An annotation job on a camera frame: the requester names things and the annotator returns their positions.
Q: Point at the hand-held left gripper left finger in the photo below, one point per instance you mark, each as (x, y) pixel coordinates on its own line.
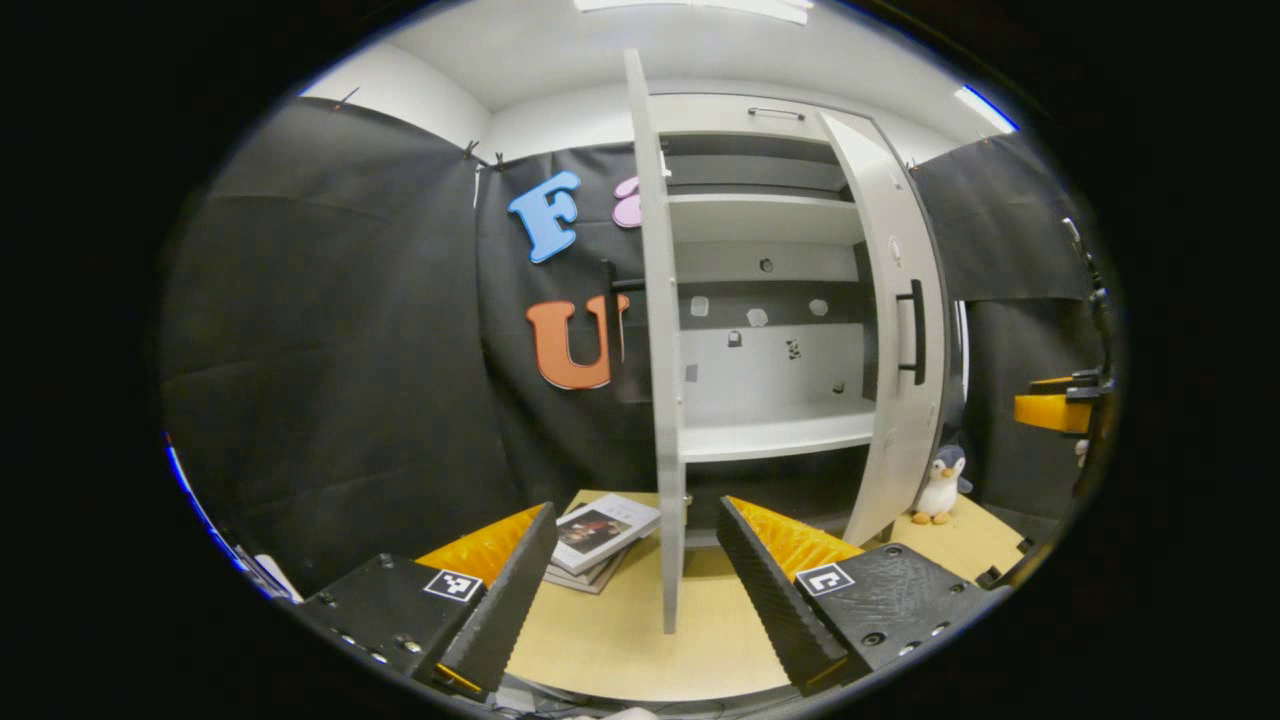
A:
(505, 590)

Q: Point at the penguin plush toy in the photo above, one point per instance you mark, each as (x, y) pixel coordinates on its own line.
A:
(940, 485)

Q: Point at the ceiling light panel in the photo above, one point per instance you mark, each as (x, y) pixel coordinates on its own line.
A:
(985, 108)

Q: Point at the white and grey cabinet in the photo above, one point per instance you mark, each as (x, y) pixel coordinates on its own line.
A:
(770, 400)

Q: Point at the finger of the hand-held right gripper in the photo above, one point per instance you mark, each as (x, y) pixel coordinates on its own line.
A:
(1050, 412)
(1060, 383)

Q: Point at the white cabinet door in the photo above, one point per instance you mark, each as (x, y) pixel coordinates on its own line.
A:
(662, 350)
(905, 250)

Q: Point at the black backdrop cloth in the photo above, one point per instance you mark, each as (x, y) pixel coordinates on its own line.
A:
(350, 350)

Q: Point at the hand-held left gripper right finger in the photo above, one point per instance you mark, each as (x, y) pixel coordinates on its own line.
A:
(775, 600)

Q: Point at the white book with photo cover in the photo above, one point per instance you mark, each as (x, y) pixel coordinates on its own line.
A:
(605, 530)

